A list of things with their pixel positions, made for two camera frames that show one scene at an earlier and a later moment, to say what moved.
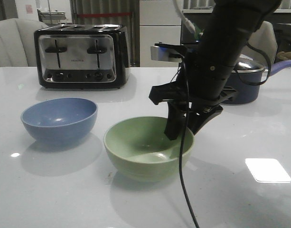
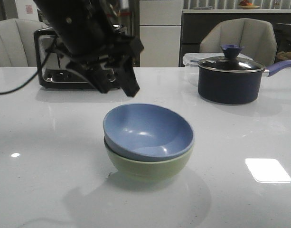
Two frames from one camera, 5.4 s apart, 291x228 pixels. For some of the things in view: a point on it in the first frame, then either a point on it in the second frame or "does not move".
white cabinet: (160, 23) does not move
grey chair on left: (14, 42) does not move
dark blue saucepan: (237, 92) does not move
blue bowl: (60, 119) to (147, 132)
